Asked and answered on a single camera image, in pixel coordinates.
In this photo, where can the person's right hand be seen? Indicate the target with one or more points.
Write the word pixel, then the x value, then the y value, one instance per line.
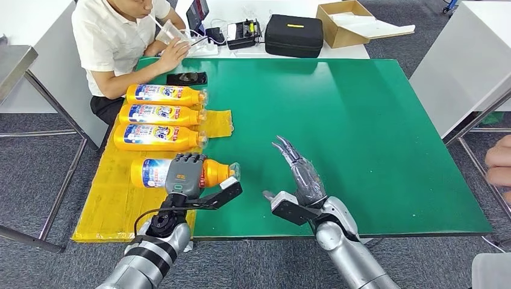
pixel 173 54

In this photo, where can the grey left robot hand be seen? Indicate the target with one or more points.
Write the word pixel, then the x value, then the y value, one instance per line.
pixel 183 177

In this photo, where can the person's hand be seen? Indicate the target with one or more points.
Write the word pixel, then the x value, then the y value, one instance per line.
pixel 501 167

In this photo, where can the clear plastic drink cup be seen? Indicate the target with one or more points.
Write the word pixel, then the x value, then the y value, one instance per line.
pixel 169 34

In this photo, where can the orange detergent bottle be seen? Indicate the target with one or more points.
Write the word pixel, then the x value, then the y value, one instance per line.
pixel 149 175
pixel 167 95
pixel 159 115
pixel 155 139

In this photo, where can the person's right forearm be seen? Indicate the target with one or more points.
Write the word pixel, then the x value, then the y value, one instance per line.
pixel 131 79

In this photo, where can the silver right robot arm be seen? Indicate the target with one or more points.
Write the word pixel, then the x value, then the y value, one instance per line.
pixel 347 247

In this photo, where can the black smartphone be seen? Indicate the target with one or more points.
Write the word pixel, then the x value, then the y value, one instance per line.
pixel 187 78

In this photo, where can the black power adapter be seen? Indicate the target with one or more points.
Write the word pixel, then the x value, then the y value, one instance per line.
pixel 215 36

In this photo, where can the dark tablet computer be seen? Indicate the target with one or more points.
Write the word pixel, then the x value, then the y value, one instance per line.
pixel 197 14

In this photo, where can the yellow taped cardboard mat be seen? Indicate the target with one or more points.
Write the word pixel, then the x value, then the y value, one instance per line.
pixel 107 211

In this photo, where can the white desk with metal legs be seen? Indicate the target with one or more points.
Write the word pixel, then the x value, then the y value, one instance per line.
pixel 459 60

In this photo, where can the black carrying case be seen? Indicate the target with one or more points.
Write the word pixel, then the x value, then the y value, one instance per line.
pixel 294 38

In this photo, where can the steel table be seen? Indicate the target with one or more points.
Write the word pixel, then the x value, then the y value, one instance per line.
pixel 12 60

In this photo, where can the brown cardboard box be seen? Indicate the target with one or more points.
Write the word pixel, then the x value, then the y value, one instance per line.
pixel 340 38

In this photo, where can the white paper sheet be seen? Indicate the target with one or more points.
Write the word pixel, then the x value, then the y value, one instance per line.
pixel 375 28

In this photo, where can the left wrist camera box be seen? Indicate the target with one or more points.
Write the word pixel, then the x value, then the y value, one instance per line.
pixel 221 193

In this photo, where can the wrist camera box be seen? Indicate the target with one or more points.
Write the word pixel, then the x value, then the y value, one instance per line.
pixel 221 193
pixel 289 207

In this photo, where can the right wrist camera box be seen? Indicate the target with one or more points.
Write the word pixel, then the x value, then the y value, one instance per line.
pixel 289 207

